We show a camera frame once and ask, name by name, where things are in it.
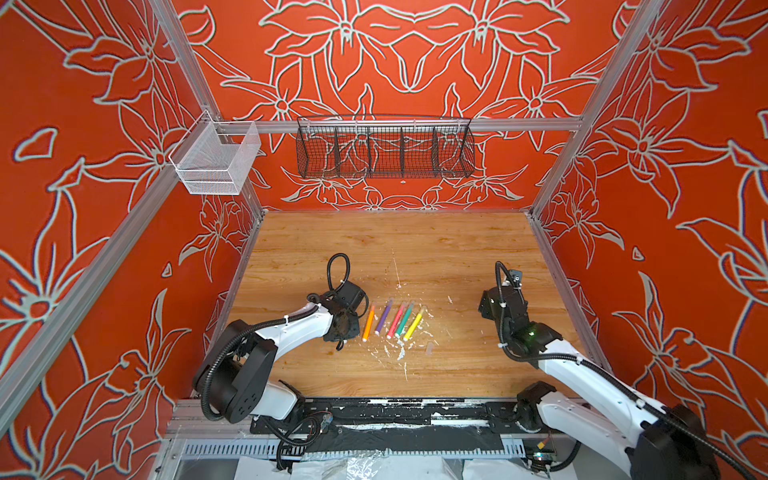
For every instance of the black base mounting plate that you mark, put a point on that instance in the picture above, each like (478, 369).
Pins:
(459, 427)

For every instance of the black wire basket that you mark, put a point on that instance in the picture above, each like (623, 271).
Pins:
(366, 146)

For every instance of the white wire basket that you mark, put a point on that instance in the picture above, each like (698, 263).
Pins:
(209, 160)

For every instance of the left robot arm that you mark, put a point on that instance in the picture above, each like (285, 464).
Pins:
(233, 381)

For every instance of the pink marker pen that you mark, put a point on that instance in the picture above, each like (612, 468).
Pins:
(397, 319)

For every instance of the purple marker pen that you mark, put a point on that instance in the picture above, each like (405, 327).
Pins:
(383, 317)

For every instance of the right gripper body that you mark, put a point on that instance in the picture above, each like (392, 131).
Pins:
(488, 312)

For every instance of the orange marker pen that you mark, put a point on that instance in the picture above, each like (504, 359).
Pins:
(369, 323)

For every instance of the green marker pen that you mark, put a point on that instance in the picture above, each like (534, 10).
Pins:
(404, 320)

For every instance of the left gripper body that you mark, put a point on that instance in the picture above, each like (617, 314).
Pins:
(351, 328)

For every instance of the yellow marker pen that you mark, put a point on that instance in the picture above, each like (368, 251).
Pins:
(414, 325)

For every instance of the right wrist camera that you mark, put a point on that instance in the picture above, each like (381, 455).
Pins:
(515, 278)

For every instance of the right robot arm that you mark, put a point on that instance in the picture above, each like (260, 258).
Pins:
(638, 434)

